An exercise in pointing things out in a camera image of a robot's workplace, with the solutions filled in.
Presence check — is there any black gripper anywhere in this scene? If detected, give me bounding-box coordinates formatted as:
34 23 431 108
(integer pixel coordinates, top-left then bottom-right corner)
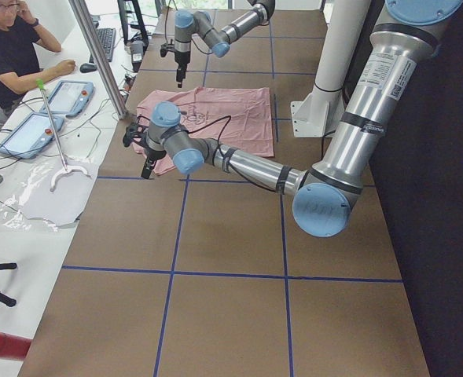
141 147 164 180
175 51 190 88

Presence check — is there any pink Snoopy t-shirt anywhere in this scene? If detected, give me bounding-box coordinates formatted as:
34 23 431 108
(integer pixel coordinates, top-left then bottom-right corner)
137 86 274 158

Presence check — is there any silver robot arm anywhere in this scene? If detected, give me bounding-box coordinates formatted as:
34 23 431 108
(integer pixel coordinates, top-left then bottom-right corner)
164 0 276 88
124 1 461 237

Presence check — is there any black power adapter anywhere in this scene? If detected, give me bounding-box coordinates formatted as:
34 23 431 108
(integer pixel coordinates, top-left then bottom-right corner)
130 40 145 72

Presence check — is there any black keyboard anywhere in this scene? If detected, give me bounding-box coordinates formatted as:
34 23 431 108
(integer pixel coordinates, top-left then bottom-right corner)
96 27 116 62

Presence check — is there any black computer mouse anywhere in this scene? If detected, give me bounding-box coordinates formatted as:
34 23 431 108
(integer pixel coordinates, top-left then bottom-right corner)
79 63 97 73

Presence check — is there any white paper sheet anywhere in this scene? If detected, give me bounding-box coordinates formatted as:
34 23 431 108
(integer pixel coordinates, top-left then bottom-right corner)
18 159 99 226

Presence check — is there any far blue teach pendant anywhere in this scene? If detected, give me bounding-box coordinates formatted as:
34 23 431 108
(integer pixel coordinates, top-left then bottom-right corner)
45 80 94 119

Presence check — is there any blue teach pendant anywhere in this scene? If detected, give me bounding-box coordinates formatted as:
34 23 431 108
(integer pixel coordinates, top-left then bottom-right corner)
0 112 53 159
45 80 94 119

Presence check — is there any near blue teach pendant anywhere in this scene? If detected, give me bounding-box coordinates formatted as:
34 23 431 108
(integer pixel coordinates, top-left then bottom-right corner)
0 112 53 159

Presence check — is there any seated person black shirt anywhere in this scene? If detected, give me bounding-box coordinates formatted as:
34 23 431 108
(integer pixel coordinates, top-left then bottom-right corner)
0 1 76 116

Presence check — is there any red cylinder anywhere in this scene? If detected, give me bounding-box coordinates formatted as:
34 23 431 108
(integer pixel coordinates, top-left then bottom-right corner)
0 332 31 361

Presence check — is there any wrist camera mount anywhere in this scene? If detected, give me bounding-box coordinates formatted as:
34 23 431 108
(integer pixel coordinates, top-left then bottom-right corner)
160 39 175 58
122 123 149 148

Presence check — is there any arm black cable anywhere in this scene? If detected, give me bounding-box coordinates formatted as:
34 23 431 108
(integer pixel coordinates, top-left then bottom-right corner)
163 0 212 56
136 113 287 194

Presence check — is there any aluminium frame post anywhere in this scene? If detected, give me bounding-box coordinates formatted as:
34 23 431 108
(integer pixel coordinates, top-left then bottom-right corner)
68 0 129 119

